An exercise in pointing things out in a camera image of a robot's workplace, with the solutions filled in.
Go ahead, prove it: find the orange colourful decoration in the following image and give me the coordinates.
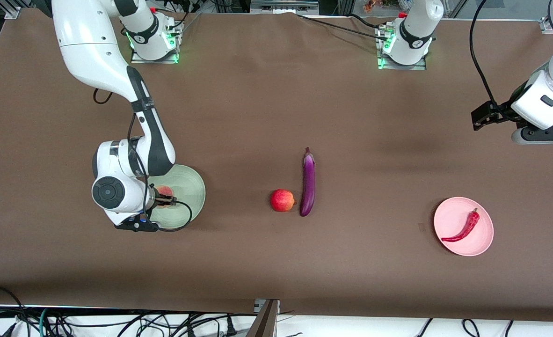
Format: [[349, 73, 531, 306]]
[[363, 0, 415, 13]]

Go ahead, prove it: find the black looped floor cable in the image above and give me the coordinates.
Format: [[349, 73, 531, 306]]
[[0, 285, 31, 337]]

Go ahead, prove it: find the purple eggplant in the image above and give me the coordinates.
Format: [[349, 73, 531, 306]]
[[299, 147, 316, 217]]

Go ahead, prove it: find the long black tabletop cable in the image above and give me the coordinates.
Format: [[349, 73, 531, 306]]
[[295, 13, 387, 40]]

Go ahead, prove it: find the red pomegranate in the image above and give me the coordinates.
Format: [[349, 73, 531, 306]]
[[270, 189, 297, 212]]

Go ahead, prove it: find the brown table cover cloth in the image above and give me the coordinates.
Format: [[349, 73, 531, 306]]
[[0, 8, 553, 323]]

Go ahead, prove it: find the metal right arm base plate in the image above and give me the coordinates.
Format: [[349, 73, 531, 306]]
[[131, 51, 180, 64]]

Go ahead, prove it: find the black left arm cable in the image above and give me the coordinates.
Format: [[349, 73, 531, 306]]
[[469, 0, 511, 117]]

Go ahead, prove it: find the aluminium profile post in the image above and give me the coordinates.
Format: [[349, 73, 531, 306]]
[[246, 299, 280, 337]]

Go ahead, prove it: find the pink round plate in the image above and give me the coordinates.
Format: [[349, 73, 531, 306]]
[[434, 197, 495, 257]]

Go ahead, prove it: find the red chili pepper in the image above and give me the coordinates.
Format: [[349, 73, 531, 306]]
[[441, 208, 480, 242]]

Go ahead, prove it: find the short black tabletop cable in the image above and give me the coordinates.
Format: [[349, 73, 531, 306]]
[[347, 14, 385, 29]]

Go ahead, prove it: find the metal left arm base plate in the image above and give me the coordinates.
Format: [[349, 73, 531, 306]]
[[377, 56, 427, 71]]

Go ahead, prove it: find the pale green round plate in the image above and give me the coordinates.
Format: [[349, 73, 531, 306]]
[[150, 164, 206, 229]]

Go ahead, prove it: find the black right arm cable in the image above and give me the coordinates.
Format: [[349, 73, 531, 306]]
[[93, 89, 193, 232]]

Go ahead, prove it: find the aluminium profile beam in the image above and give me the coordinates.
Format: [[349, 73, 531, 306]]
[[250, 0, 319, 15]]

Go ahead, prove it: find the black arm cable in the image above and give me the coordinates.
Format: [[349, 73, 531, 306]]
[[93, 89, 193, 232], [469, 0, 511, 117]]

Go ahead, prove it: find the peach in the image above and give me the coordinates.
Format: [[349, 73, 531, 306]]
[[156, 186, 174, 209]]

